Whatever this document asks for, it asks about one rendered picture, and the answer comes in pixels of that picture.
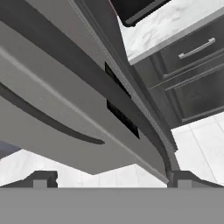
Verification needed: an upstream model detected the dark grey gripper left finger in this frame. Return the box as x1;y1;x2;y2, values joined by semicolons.
0;170;59;189

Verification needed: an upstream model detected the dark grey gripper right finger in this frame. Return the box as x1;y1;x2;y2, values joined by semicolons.
167;170;224;189

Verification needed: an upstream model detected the dark grey fridge body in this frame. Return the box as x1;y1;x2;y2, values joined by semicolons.
73;0;180;183

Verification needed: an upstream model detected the grey freezer door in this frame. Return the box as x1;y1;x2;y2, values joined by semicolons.
0;20;171;186

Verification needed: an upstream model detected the grey fridge door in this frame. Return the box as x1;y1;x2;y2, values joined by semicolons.
23;0;130;99

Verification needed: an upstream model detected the dark cabinet door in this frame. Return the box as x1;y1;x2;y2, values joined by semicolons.
164;62;224;124

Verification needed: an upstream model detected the dark cabinet drawer front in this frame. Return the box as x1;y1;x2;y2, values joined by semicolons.
151;14;224;87

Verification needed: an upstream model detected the dark curved door handle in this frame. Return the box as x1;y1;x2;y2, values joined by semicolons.
0;82;106;146

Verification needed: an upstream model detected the silver drawer handle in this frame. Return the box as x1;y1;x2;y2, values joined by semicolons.
178;37;217;60

